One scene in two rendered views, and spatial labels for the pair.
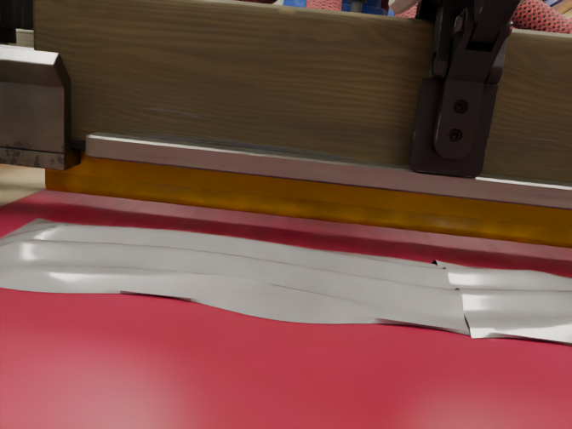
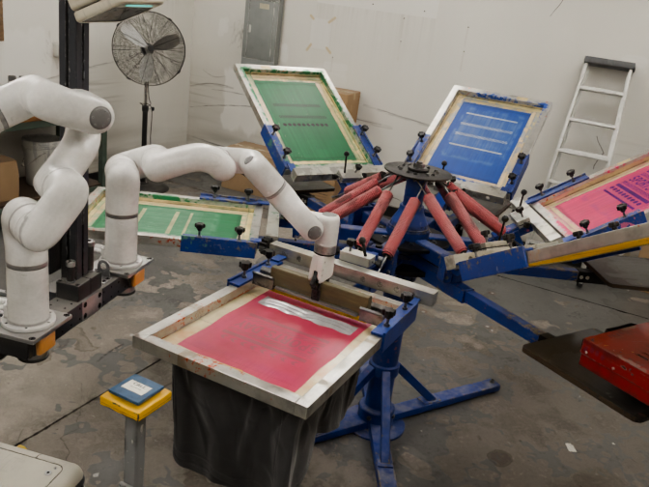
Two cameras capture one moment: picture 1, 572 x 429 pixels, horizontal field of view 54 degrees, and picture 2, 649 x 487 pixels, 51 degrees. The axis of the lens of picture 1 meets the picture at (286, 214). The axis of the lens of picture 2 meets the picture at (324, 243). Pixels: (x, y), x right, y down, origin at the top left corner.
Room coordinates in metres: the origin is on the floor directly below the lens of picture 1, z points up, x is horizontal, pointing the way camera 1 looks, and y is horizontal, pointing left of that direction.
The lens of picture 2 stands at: (-1.72, -0.93, 1.99)
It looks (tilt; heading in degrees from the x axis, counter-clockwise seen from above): 20 degrees down; 23
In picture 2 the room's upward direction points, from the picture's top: 8 degrees clockwise
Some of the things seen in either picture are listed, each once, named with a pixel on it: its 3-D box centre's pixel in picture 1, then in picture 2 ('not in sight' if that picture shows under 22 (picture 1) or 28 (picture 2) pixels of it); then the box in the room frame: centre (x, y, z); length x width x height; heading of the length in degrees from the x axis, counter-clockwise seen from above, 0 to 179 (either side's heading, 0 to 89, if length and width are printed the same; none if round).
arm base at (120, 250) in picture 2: not in sight; (117, 237); (-0.20, 0.41, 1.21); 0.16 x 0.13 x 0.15; 102
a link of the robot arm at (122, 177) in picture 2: not in sight; (122, 186); (-0.19, 0.41, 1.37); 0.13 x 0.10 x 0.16; 45
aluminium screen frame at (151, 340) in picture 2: not in sight; (287, 324); (0.07, -0.06, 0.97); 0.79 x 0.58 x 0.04; 178
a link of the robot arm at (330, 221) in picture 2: not in sight; (316, 227); (0.25, -0.03, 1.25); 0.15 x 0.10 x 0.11; 135
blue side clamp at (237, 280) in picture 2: not in sight; (255, 276); (0.32, 0.21, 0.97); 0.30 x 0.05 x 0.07; 178
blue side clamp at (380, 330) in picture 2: not in sight; (394, 324); (0.30, -0.35, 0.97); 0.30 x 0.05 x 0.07; 178
